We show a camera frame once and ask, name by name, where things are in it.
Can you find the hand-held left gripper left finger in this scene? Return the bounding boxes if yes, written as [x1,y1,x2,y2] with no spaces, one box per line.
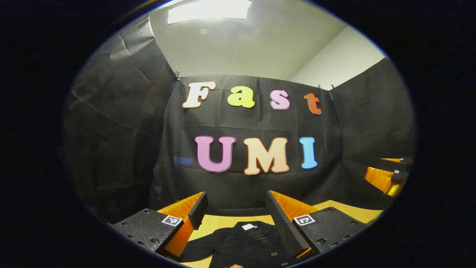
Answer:
[108,192,209,260]

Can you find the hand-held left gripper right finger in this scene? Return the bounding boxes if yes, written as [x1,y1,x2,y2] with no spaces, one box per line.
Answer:
[266,190,369,259]

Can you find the black long-sleeved garment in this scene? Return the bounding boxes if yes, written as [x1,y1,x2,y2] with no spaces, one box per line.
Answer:
[180,220,298,268]

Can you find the black backdrop cloth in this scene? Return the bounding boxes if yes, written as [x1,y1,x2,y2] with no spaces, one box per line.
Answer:
[61,15,415,224]

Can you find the ceiling light panel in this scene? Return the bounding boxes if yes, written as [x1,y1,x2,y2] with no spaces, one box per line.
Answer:
[167,0,253,25]

